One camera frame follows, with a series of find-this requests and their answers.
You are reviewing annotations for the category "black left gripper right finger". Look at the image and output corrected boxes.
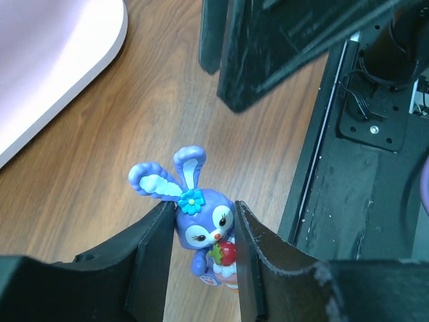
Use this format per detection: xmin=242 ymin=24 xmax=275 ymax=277
xmin=235 ymin=201 xmax=428 ymax=321

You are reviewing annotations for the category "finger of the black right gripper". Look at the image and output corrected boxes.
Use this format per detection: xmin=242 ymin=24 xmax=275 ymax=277
xmin=217 ymin=0 xmax=402 ymax=113
xmin=198 ymin=0 xmax=229 ymax=74

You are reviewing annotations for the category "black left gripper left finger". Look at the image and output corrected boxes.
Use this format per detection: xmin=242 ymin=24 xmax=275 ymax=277
xmin=1 ymin=203 xmax=174 ymax=321

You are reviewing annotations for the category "purple bunny holding strawberry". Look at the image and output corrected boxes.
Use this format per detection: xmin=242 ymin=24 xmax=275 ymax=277
xmin=128 ymin=146 xmax=239 ymax=292

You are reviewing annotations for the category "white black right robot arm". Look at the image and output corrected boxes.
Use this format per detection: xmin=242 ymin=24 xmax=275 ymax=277
xmin=198 ymin=1 xmax=428 ymax=113

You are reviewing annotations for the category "pink three-tier oval shelf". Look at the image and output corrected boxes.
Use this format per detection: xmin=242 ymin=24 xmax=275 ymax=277
xmin=1 ymin=1 xmax=128 ymax=165

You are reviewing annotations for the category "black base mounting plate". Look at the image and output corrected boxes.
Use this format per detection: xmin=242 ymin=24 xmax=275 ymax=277
xmin=278 ymin=41 xmax=428 ymax=260

